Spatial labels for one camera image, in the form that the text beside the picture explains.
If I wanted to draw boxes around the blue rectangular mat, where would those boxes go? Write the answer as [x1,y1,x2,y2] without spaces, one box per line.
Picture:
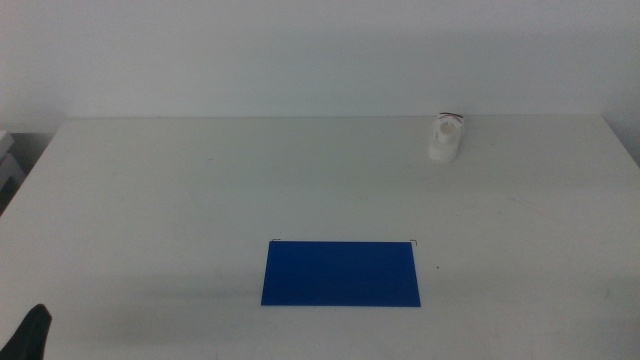
[260,240,422,308]

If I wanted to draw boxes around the white strappy sandal shoe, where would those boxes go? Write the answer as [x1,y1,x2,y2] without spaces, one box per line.
[427,112,465,164]

